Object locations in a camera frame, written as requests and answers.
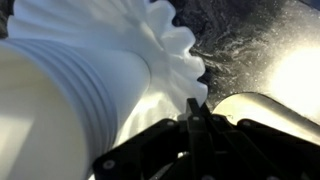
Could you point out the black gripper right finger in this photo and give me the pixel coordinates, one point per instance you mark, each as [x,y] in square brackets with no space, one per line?
[260,150]

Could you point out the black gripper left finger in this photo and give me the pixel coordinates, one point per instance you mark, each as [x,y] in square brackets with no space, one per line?
[160,150]

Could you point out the white fluted coffee filter stack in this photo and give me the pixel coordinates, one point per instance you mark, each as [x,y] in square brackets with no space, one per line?
[166,50]

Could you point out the white ribbed paper cup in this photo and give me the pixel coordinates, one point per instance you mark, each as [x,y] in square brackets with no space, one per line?
[60,110]

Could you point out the stainless steel sink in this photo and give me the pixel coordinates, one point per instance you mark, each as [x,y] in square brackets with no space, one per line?
[293,86]

